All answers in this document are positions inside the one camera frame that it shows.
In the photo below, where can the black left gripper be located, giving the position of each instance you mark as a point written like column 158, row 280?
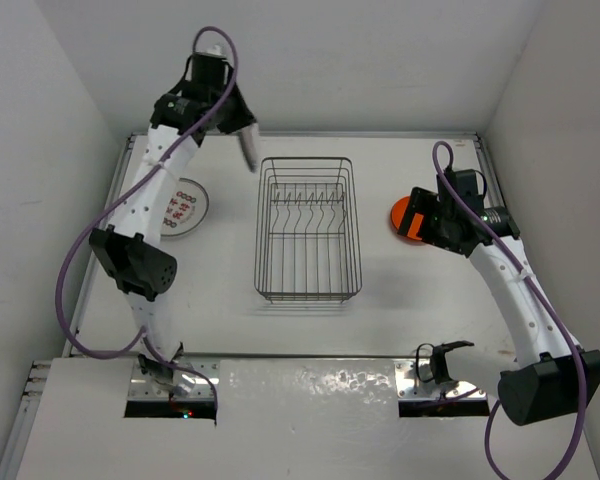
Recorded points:
column 243, row 118

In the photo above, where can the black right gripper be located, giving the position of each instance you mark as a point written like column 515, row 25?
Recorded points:
column 425, row 202

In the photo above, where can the wire dish rack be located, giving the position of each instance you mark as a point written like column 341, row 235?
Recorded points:
column 307, row 231

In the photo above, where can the orange plate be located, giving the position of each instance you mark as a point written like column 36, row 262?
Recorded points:
column 396, row 216

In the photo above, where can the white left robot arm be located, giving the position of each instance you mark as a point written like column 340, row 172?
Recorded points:
column 206, row 98

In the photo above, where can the dark rimmed white plate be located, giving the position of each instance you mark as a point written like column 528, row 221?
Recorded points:
column 248, row 138

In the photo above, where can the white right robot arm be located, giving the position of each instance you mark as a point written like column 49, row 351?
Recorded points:
column 541, row 379

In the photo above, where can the white floral plate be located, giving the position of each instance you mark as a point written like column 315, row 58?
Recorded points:
column 186, row 210

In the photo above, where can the metal base plate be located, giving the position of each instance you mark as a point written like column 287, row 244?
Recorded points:
column 153, row 381
column 411, row 387

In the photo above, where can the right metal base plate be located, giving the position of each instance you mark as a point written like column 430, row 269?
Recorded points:
column 411, row 387

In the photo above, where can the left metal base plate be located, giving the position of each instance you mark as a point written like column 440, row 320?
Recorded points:
column 153, row 381

